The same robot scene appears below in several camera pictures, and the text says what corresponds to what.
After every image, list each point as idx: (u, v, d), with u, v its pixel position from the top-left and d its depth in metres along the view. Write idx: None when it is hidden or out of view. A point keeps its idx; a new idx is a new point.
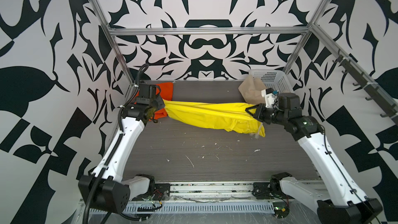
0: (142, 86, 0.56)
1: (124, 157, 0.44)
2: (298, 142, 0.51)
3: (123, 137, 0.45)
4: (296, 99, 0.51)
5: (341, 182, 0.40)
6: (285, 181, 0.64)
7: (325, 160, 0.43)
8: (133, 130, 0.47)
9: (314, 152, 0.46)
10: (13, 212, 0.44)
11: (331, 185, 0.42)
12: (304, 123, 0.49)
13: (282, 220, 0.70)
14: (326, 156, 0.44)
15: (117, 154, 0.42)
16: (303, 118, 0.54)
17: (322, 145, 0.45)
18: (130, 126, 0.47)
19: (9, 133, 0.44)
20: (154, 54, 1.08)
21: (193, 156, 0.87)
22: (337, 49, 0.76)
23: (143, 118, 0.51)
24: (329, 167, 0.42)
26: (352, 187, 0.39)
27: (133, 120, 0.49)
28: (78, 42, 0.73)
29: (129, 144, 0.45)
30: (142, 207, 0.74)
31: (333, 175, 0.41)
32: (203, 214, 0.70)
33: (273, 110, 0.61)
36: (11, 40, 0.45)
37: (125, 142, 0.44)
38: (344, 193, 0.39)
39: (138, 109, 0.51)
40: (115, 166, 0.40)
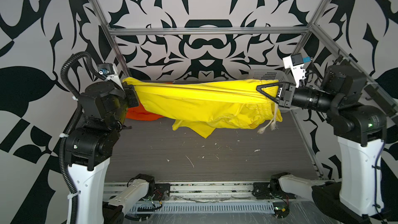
0: (83, 101, 0.30)
1: (96, 208, 0.35)
2: (340, 137, 0.36)
3: (80, 199, 0.32)
4: (362, 82, 0.31)
5: (369, 197, 0.34)
6: (284, 178, 0.66)
7: (365, 178, 0.34)
8: (90, 186, 0.32)
9: (358, 163, 0.34)
10: (13, 212, 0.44)
11: (352, 195, 0.37)
12: (369, 125, 0.31)
13: (282, 221, 0.70)
14: (369, 171, 0.33)
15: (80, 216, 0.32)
16: (370, 115, 0.32)
17: (374, 157, 0.32)
18: (82, 180, 0.31)
19: (10, 132, 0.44)
20: (154, 54, 1.08)
21: (193, 155, 0.88)
22: (337, 49, 0.76)
23: (100, 155, 0.33)
24: (365, 185, 0.34)
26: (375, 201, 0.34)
27: (83, 169, 0.31)
28: (78, 42, 0.73)
29: (96, 194, 0.34)
30: (142, 207, 0.74)
31: (365, 193, 0.34)
32: (204, 215, 0.70)
33: (315, 94, 0.39)
36: (11, 40, 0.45)
37: (85, 203, 0.32)
38: (365, 207, 0.34)
39: (88, 139, 0.31)
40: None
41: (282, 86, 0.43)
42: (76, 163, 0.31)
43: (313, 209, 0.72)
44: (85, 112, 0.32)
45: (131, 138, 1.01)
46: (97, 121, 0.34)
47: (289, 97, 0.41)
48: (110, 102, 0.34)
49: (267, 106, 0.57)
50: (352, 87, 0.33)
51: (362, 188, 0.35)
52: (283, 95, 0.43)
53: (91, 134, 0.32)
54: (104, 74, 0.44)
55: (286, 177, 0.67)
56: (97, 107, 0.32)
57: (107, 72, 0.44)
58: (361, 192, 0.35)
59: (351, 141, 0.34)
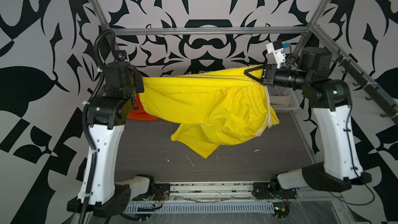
0: (105, 70, 0.35)
1: (110, 172, 0.38)
2: (314, 109, 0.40)
3: (98, 157, 0.35)
4: (329, 56, 0.37)
5: (346, 159, 0.37)
6: (281, 175, 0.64)
7: (339, 140, 0.38)
8: (109, 144, 0.36)
9: (329, 127, 0.39)
10: (13, 212, 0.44)
11: (332, 160, 0.41)
12: (335, 93, 0.36)
13: (282, 220, 0.70)
14: (342, 134, 0.37)
15: (97, 176, 0.35)
16: (335, 85, 0.38)
17: (344, 120, 0.36)
18: (103, 138, 0.35)
19: (9, 133, 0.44)
20: (154, 54, 1.08)
21: (193, 156, 0.87)
22: (337, 49, 0.76)
23: (117, 120, 0.37)
24: (341, 147, 0.38)
26: (354, 164, 0.37)
27: (103, 128, 0.35)
28: (78, 42, 0.73)
29: (111, 157, 0.38)
30: (142, 207, 0.74)
31: (342, 155, 0.38)
32: (204, 214, 0.70)
33: (290, 73, 0.45)
36: (11, 40, 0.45)
37: (102, 161, 0.35)
38: (344, 170, 0.38)
39: (106, 104, 0.36)
40: (99, 190, 0.35)
41: (267, 67, 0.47)
42: (98, 123, 0.35)
43: (313, 209, 0.72)
44: (106, 82, 0.37)
45: (131, 138, 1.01)
46: (114, 91, 0.39)
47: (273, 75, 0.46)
48: (126, 75, 0.39)
49: (257, 94, 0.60)
50: (320, 63, 0.39)
51: (338, 150, 0.39)
52: (267, 75, 0.48)
53: (110, 100, 0.37)
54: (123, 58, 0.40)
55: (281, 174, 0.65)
56: (117, 76, 0.38)
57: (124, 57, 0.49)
58: (339, 154, 0.38)
59: (323, 109, 0.39)
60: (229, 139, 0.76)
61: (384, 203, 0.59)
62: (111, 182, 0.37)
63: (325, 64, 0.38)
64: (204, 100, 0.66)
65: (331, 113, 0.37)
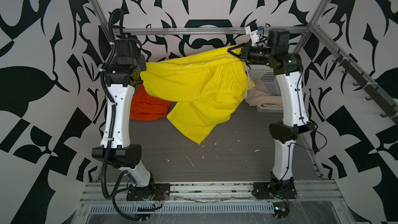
0: (118, 43, 0.45)
1: (126, 123, 0.45)
2: (276, 76, 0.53)
3: (117, 109, 0.42)
4: (286, 34, 0.48)
5: (296, 111, 0.50)
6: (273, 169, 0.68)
7: (292, 97, 0.51)
8: (125, 99, 0.44)
9: (286, 88, 0.52)
10: (13, 212, 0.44)
11: (287, 113, 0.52)
12: (288, 62, 0.48)
13: (282, 220, 0.70)
14: (294, 92, 0.49)
15: (117, 124, 0.42)
16: (289, 56, 0.48)
17: (296, 82, 0.48)
18: (120, 95, 0.43)
19: (9, 134, 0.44)
20: (154, 54, 1.08)
21: (193, 155, 0.88)
22: (337, 49, 0.76)
23: (130, 81, 0.45)
24: (293, 102, 0.51)
26: (301, 115, 0.49)
27: (121, 87, 0.43)
28: (79, 42, 0.73)
29: (126, 111, 0.45)
30: (142, 207, 0.74)
31: (293, 107, 0.51)
32: (204, 214, 0.70)
33: (260, 48, 0.56)
36: (11, 40, 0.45)
37: (122, 112, 0.43)
38: (295, 118, 0.51)
39: (122, 70, 0.44)
40: (119, 136, 0.42)
41: (244, 45, 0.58)
42: (115, 83, 0.43)
43: (313, 208, 0.72)
44: (117, 52, 0.47)
45: (132, 138, 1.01)
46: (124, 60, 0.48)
47: (247, 51, 0.56)
48: (133, 47, 0.49)
49: (240, 66, 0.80)
50: (281, 39, 0.51)
51: (290, 104, 0.52)
52: (243, 51, 0.59)
53: (122, 67, 0.44)
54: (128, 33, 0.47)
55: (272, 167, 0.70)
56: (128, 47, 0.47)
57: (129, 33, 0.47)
58: (291, 107, 0.52)
59: (282, 75, 0.52)
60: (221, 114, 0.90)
61: (384, 203, 0.59)
62: (128, 132, 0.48)
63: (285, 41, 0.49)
64: (197, 78, 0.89)
65: (286, 78, 0.50)
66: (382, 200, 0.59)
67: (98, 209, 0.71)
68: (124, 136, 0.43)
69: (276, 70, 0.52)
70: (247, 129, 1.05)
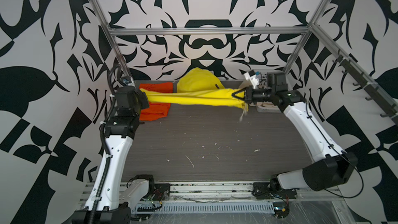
0: (118, 97, 0.46)
1: (117, 179, 0.41)
2: (284, 113, 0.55)
3: (111, 161, 0.40)
4: (282, 74, 0.55)
5: (321, 139, 0.44)
6: (281, 174, 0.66)
7: (308, 125, 0.47)
8: (121, 151, 0.42)
9: (297, 117, 0.50)
10: (13, 212, 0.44)
11: (313, 145, 0.46)
12: (288, 95, 0.52)
13: (282, 220, 0.70)
14: (307, 120, 0.47)
15: (108, 180, 0.39)
16: (288, 91, 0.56)
17: (304, 111, 0.49)
18: (117, 146, 0.42)
19: (9, 133, 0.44)
20: (154, 54, 1.08)
21: (193, 155, 0.88)
22: (337, 49, 0.76)
23: (130, 132, 0.46)
24: (312, 131, 0.46)
26: (330, 143, 0.43)
27: (119, 137, 0.43)
28: (78, 42, 0.73)
29: (121, 164, 0.43)
30: (142, 207, 0.74)
31: (316, 136, 0.45)
32: (203, 214, 0.70)
33: (263, 90, 0.62)
36: (11, 40, 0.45)
37: (116, 163, 0.41)
38: (323, 148, 0.43)
39: (122, 122, 0.45)
40: (109, 195, 0.37)
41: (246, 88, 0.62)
42: (113, 134, 0.43)
43: (313, 209, 0.72)
44: (117, 103, 0.47)
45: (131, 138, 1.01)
46: (124, 111, 0.49)
47: (251, 94, 0.62)
48: (131, 98, 0.49)
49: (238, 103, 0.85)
50: (279, 79, 0.58)
51: (310, 134, 0.47)
52: (247, 94, 0.65)
53: (123, 119, 0.46)
54: (127, 83, 0.49)
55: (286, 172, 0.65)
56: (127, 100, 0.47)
57: (128, 82, 0.49)
58: (313, 137, 0.46)
59: (290, 111, 0.52)
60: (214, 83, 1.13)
61: (385, 204, 0.59)
62: (118, 192, 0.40)
63: (282, 81, 0.56)
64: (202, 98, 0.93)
65: (291, 108, 0.52)
66: (382, 200, 0.59)
67: None
68: (114, 196, 0.39)
69: (281, 108, 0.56)
70: (247, 129, 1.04)
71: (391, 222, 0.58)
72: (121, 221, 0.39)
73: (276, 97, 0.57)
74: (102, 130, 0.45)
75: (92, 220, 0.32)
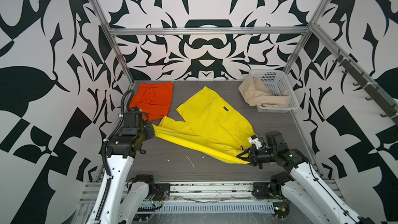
0: (127, 115, 0.52)
1: (117, 200, 0.41)
2: (291, 174, 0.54)
3: (111, 182, 0.42)
4: (280, 135, 0.62)
5: (334, 205, 0.45)
6: (287, 187, 0.63)
7: (316, 188, 0.49)
8: (122, 171, 0.43)
9: (304, 181, 0.52)
10: (13, 212, 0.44)
11: (329, 213, 0.46)
12: (290, 155, 0.57)
13: (282, 220, 0.70)
14: (315, 183, 0.50)
15: (107, 203, 0.39)
16: (289, 151, 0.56)
17: (310, 172, 0.52)
18: (117, 167, 0.43)
19: (9, 132, 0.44)
20: (154, 54, 1.08)
21: (193, 155, 0.88)
22: (337, 49, 0.76)
23: (130, 151, 0.46)
24: (322, 196, 0.47)
26: (344, 209, 0.44)
27: (120, 158, 0.45)
28: (79, 42, 0.73)
29: (121, 185, 0.43)
30: (142, 207, 0.74)
31: (327, 201, 0.46)
32: (203, 214, 0.70)
33: (265, 152, 0.67)
36: (11, 40, 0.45)
37: (116, 183, 0.42)
38: (339, 215, 0.43)
39: (124, 140, 0.47)
40: (108, 218, 0.38)
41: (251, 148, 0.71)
42: (115, 154, 0.45)
43: None
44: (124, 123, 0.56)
45: None
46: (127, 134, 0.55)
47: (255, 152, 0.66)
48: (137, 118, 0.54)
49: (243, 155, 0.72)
50: (278, 140, 0.63)
51: (322, 199, 0.47)
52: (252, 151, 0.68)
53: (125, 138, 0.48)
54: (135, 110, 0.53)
55: (295, 190, 0.61)
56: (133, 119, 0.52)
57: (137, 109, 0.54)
58: (325, 202, 0.46)
59: (296, 175, 0.55)
60: (221, 102, 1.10)
61: (384, 204, 0.59)
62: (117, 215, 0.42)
63: (281, 142, 0.62)
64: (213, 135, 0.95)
65: (296, 170, 0.54)
66: (382, 200, 0.59)
67: None
68: (112, 219, 0.39)
69: (286, 169, 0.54)
70: None
71: (392, 222, 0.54)
72: None
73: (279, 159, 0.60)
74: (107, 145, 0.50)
75: None
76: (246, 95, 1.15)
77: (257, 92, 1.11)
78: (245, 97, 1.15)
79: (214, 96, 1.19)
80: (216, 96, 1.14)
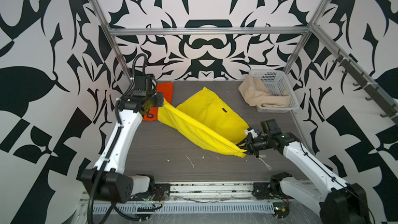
0: (138, 79, 0.54)
1: (125, 147, 0.44)
2: (284, 154, 0.59)
3: (121, 130, 0.44)
4: (273, 120, 0.65)
5: (322, 173, 0.46)
6: (285, 181, 0.65)
7: (306, 162, 0.51)
8: (131, 123, 0.46)
9: (295, 156, 0.54)
10: (13, 213, 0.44)
11: (317, 182, 0.47)
12: (282, 136, 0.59)
13: (282, 220, 0.70)
14: (305, 157, 0.52)
15: (116, 146, 0.42)
16: (282, 133, 0.65)
17: (299, 149, 0.55)
18: (128, 119, 0.46)
19: (9, 132, 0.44)
20: (154, 54, 1.08)
21: (193, 156, 0.87)
22: (337, 49, 0.76)
23: (141, 110, 0.51)
24: (312, 167, 0.49)
26: (331, 176, 0.45)
27: (131, 112, 0.48)
28: (79, 42, 0.73)
29: (129, 135, 0.46)
30: (142, 207, 0.74)
31: (316, 171, 0.47)
32: (203, 214, 0.70)
33: (261, 139, 0.69)
36: (11, 40, 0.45)
37: (126, 132, 0.45)
38: (327, 182, 0.44)
39: (135, 100, 0.50)
40: (116, 158, 0.41)
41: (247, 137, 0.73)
42: (126, 109, 0.48)
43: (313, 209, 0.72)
44: (135, 86, 0.54)
45: None
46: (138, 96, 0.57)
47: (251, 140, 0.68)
48: (148, 83, 0.57)
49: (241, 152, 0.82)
50: (271, 125, 0.66)
51: (311, 169, 0.49)
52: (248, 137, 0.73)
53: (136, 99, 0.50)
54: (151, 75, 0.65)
55: (292, 182, 0.63)
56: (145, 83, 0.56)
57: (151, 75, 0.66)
58: (315, 173, 0.47)
59: (288, 152, 0.57)
60: (220, 103, 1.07)
61: (384, 204, 0.59)
62: (125, 160, 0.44)
63: (274, 126, 0.65)
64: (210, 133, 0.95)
65: (287, 148, 0.56)
66: (382, 200, 0.59)
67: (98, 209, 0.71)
68: (121, 160, 0.42)
69: (280, 150, 0.61)
70: None
71: (392, 222, 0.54)
72: (125, 188, 0.42)
73: (272, 141, 0.62)
74: (118, 104, 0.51)
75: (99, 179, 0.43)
76: (246, 96, 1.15)
77: (257, 93, 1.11)
78: (245, 98, 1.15)
79: (212, 97, 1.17)
80: (216, 97, 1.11)
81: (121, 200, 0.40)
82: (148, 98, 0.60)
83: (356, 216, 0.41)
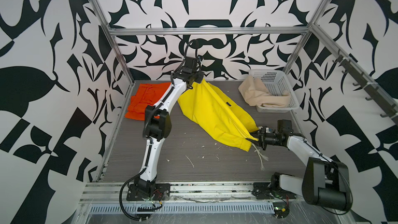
0: (188, 59, 0.72)
1: (174, 100, 0.64)
2: (288, 147, 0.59)
3: (173, 89, 0.63)
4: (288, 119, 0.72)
5: (313, 152, 0.52)
6: (285, 175, 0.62)
7: (303, 145, 0.56)
8: (181, 87, 0.66)
9: (295, 142, 0.61)
10: (13, 213, 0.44)
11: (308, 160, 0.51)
12: (290, 132, 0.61)
13: (282, 220, 0.70)
14: (303, 142, 0.58)
15: (169, 97, 0.61)
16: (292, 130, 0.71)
17: (301, 137, 0.62)
18: (179, 84, 0.65)
19: (9, 133, 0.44)
20: (154, 54, 1.08)
21: (193, 156, 0.87)
22: (337, 49, 0.76)
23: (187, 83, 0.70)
24: (306, 148, 0.54)
26: (321, 153, 0.51)
27: (181, 81, 0.66)
28: (79, 42, 0.73)
29: (177, 95, 0.65)
30: (142, 207, 0.74)
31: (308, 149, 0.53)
32: (203, 214, 0.70)
33: (273, 136, 0.75)
36: (11, 40, 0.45)
37: (176, 91, 0.63)
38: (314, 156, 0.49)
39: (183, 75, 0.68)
40: (168, 104, 0.59)
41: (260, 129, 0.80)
42: (178, 79, 0.67)
43: (313, 209, 0.72)
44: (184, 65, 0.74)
45: (132, 138, 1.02)
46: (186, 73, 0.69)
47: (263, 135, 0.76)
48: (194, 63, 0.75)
49: (245, 146, 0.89)
50: (285, 123, 0.74)
51: (303, 149, 0.55)
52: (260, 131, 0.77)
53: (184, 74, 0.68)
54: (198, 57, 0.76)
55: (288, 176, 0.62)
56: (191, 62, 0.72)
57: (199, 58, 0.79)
58: (306, 151, 0.53)
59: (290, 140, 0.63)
60: (225, 97, 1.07)
61: (384, 204, 0.59)
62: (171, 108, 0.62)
63: (288, 126, 0.71)
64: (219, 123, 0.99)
65: (290, 137, 0.64)
66: (381, 201, 0.59)
67: (98, 210, 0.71)
68: (169, 107, 0.61)
69: (285, 144, 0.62)
70: None
71: (391, 222, 0.58)
72: (167, 127, 0.60)
73: (279, 134, 0.75)
74: (172, 74, 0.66)
75: (156, 111, 0.60)
76: (246, 95, 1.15)
77: (257, 92, 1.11)
78: (245, 97, 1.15)
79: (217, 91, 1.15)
80: (220, 93, 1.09)
81: (161, 135, 0.59)
82: (194, 75, 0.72)
83: (336, 195, 0.42)
